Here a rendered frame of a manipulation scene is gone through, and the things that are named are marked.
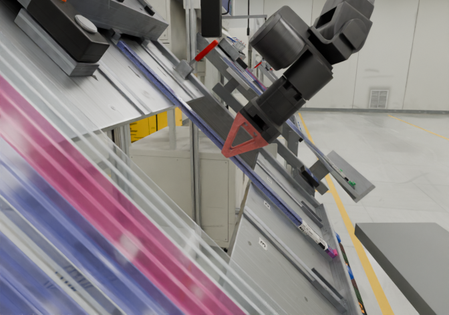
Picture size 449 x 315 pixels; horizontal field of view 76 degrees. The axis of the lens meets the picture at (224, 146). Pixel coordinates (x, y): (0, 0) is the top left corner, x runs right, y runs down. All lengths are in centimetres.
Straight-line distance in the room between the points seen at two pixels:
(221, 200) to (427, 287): 107
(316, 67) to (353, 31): 7
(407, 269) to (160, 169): 123
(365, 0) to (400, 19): 809
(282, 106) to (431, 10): 847
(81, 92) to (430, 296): 72
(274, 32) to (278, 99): 9
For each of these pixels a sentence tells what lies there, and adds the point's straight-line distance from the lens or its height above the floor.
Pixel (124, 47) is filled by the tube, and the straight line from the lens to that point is 52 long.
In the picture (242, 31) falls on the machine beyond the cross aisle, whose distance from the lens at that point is 505.
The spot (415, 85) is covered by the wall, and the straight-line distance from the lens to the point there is 873.
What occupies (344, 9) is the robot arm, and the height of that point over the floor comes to 112.
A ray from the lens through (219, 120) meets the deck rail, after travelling 67.
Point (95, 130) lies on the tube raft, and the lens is 28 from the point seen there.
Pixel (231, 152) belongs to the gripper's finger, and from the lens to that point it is 47.
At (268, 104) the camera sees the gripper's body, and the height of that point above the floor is 98.
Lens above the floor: 103
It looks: 15 degrees down
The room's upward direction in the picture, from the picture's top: straight up
